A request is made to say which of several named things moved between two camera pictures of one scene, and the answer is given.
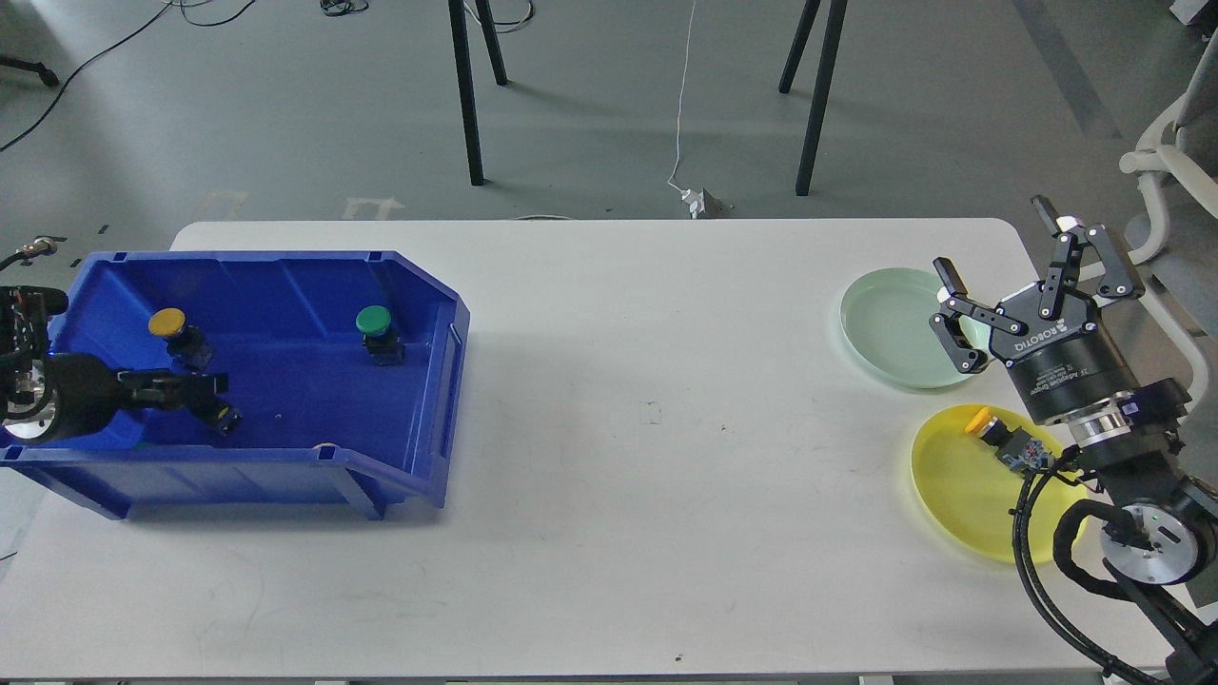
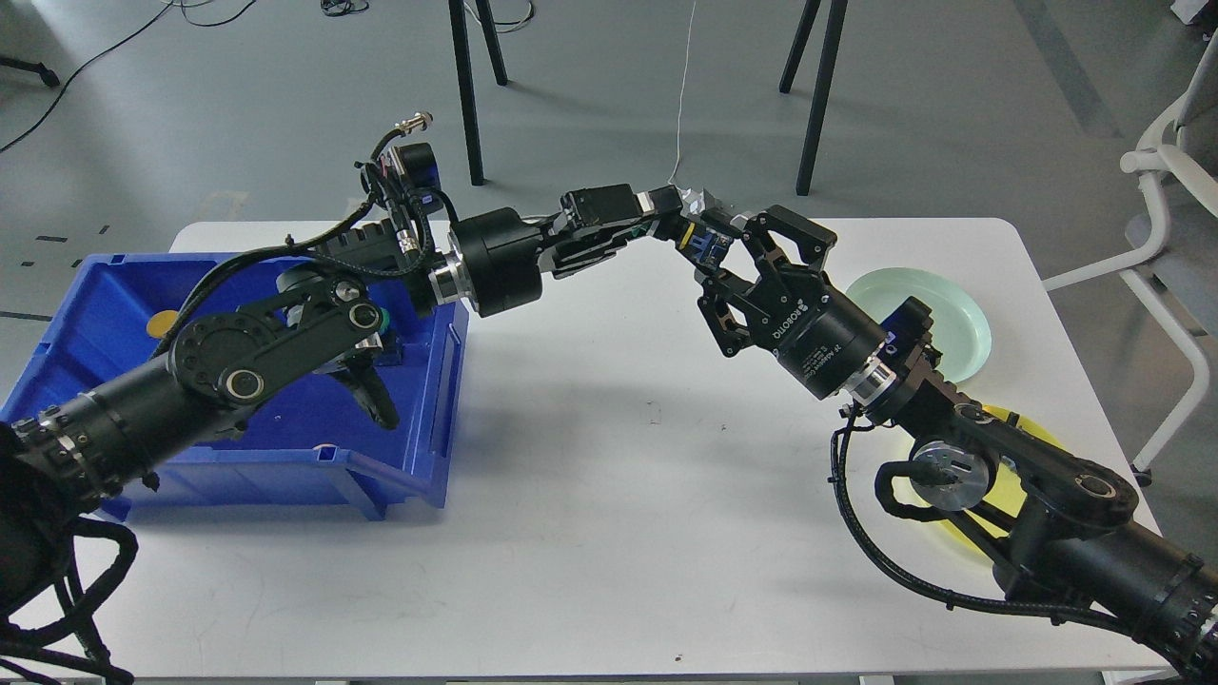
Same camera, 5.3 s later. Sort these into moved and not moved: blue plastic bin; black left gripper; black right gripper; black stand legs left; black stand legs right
Moved: black right gripper; black left gripper
Not moved: black stand legs left; black stand legs right; blue plastic bin
